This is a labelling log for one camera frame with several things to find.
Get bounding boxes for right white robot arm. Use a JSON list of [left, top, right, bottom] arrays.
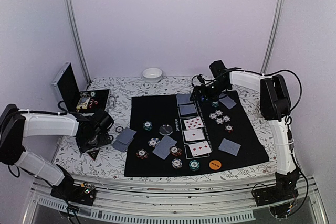
[[190, 60, 299, 201]]

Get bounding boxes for face-down card small blind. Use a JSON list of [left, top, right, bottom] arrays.
[[219, 95, 237, 110]]

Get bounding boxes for red chip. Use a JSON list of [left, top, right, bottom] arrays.
[[170, 146, 182, 156], [225, 125, 234, 133], [136, 149, 149, 159]]

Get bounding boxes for aluminium frame post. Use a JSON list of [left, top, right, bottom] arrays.
[[64, 0, 92, 84], [260, 0, 285, 74]]

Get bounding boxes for blue card deck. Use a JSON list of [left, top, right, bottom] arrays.
[[112, 127, 137, 152]]

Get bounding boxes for face-down card big blind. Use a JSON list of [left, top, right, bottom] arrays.
[[218, 138, 241, 156]]

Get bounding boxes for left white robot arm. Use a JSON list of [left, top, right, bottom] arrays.
[[1, 104, 114, 200]]

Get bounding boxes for clear dealer button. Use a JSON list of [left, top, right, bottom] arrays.
[[159, 124, 173, 136]]

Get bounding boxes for white chip cluster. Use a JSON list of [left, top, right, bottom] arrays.
[[223, 116, 230, 122], [215, 118, 224, 124], [215, 110, 223, 116]]

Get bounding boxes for right aluminium frame post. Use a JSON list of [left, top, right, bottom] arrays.
[[260, 0, 285, 74]]

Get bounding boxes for left aluminium frame post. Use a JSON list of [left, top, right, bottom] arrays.
[[64, 0, 92, 84]]

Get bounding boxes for face-up community card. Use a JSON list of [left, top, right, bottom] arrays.
[[188, 141, 212, 157], [183, 128, 205, 142], [183, 116, 204, 130]]

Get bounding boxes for silver poker chip case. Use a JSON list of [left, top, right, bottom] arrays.
[[51, 62, 116, 116]]

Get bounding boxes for black poker mat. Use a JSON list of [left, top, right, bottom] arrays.
[[124, 91, 269, 177]]

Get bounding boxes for single card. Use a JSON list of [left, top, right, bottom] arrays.
[[179, 104, 197, 116]]

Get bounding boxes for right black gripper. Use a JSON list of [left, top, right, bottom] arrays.
[[190, 80, 229, 102]]

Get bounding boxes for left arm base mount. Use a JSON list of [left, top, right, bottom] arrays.
[[50, 182, 97, 206]]

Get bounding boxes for white poker chip stack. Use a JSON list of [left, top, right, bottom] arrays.
[[115, 126, 124, 133]]

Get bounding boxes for black triangular marker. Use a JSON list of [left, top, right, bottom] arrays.
[[87, 150, 99, 161]]

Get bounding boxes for green chip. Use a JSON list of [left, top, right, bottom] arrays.
[[189, 160, 200, 172], [211, 102, 219, 108], [143, 121, 153, 131]]

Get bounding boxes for orange big blind button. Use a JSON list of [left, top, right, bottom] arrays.
[[209, 160, 222, 170]]

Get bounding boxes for white ceramic bowl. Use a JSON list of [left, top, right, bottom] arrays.
[[142, 67, 163, 83]]

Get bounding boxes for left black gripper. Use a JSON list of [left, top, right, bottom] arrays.
[[76, 131, 111, 154]]

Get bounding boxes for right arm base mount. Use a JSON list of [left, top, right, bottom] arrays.
[[251, 183, 299, 206]]

